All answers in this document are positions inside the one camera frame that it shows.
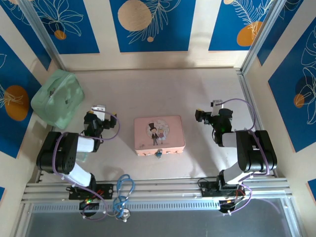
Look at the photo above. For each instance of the small blue padlock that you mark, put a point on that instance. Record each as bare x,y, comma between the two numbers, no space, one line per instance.
158,154

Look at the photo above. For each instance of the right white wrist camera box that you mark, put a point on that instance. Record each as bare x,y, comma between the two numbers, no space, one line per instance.
216,107

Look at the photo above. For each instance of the aluminium table edge rail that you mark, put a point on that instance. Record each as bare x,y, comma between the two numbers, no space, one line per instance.
160,190

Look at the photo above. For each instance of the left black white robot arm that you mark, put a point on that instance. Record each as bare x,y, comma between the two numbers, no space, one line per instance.
61,153

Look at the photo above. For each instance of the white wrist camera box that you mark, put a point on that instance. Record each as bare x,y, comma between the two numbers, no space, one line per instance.
99,112
216,107

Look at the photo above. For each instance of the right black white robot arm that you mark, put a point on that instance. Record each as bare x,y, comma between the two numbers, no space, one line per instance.
249,153

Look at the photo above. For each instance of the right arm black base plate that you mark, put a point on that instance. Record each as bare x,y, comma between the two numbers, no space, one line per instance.
208,191

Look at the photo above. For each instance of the aluminium side rail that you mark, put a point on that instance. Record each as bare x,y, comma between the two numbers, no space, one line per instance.
247,93

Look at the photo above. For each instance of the pink wedding couple box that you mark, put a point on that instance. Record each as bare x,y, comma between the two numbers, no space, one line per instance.
159,134

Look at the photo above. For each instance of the aluminium frame post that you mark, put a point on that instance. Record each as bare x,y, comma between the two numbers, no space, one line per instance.
42,34
261,34

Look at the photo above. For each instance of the mint green fabric bag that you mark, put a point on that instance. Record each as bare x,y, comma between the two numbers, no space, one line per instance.
58,98

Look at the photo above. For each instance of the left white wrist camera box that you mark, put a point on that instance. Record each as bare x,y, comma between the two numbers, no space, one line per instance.
99,112

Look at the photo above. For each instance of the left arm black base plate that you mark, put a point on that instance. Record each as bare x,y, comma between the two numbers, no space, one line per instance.
106,191

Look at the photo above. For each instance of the small silver round connector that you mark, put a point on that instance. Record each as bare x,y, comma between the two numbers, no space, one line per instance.
126,215

